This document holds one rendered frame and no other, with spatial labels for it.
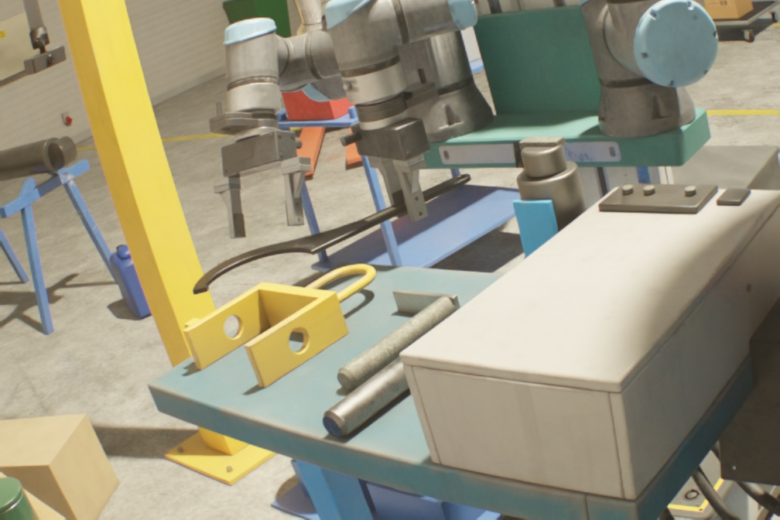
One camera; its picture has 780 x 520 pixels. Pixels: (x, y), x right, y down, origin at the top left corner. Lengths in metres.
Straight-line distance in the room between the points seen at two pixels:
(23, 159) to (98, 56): 2.38
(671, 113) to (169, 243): 1.84
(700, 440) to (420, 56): 1.21
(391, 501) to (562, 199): 1.66
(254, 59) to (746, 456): 1.02
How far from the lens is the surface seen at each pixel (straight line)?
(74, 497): 3.23
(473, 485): 0.96
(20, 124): 11.82
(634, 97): 1.72
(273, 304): 1.39
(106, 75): 3.00
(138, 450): 3.68
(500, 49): 2.04
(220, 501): 3.16
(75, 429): 3.30
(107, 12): 3.02
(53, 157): 5.14
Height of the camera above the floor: 1.58
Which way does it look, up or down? 18 degrees down
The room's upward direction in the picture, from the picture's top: 15 degrees counter-clockwise
